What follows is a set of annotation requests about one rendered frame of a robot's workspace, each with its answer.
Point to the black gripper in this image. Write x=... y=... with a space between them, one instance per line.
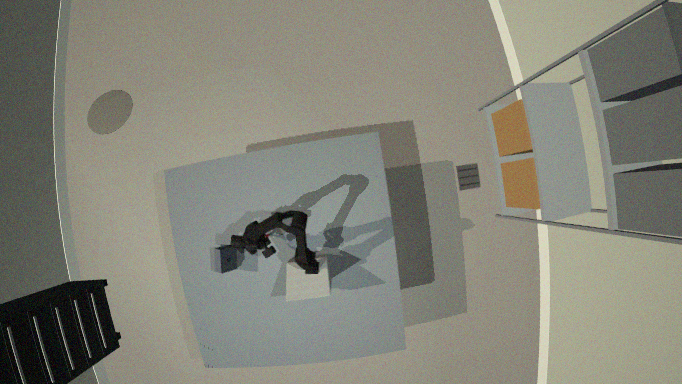
x=266 y=241

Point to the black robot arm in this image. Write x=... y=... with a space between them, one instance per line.
x=251 y=238

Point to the dark grey square panel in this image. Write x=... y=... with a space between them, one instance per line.
x=225 y=259

